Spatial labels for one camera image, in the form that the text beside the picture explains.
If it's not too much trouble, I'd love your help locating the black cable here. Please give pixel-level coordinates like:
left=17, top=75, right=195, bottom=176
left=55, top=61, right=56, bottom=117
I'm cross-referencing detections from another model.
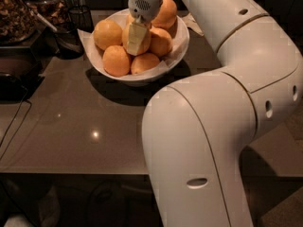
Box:
left=0, top=74, right=34, bottom=161

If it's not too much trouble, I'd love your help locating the folded paper napkin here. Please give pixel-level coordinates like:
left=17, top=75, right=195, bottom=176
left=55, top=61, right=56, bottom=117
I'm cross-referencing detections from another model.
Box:
left=182, top=13, right=204, bottom=36

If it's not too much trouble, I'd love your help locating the dark glass cup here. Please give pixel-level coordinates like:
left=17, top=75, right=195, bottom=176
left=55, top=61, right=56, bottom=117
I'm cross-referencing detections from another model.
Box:
left=54, top=22, right=84, bottom=60

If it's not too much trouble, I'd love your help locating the black wire mesh cup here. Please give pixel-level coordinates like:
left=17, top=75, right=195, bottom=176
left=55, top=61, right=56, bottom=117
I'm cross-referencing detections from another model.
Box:
left=68, top=5, right=94, bottom=32

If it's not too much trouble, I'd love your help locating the glass jar of snacks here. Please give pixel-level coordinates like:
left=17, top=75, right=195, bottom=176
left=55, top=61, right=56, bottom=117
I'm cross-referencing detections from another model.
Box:
left=0, top=0, right=35, bottom=45

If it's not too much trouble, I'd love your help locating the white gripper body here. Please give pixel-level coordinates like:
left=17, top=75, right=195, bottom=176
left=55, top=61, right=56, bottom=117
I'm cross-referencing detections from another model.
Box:
left=128, top=0, right=163, bottom=24

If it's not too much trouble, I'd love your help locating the orange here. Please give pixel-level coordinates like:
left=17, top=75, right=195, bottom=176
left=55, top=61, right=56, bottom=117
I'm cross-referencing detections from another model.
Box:
left=121, top=22, right=152, bottom=57
left=126, top=13, right=134, bottom=25
left=102, top=45, right=131, bottom=78
left=131, top=53, right=160, bottom=75
left=93, top=19, right=122, bottom=50
left=149, top=27, right=172, bottom=57
left=151, top=0, right=177, bottom=29

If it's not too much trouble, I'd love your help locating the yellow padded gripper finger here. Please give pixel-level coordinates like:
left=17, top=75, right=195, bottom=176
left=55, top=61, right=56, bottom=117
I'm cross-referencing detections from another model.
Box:
left=125, top=18, right=150, bottom=57

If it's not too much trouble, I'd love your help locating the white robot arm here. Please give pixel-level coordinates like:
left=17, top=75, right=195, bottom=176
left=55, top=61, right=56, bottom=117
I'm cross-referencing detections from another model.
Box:
left=129, top=0, right=303, bottom=227

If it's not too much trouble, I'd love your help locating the white ceramic bowl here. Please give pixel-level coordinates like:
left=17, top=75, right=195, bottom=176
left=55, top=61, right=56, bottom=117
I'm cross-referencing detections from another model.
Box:
left=78, top=8, right=191, bottom=88

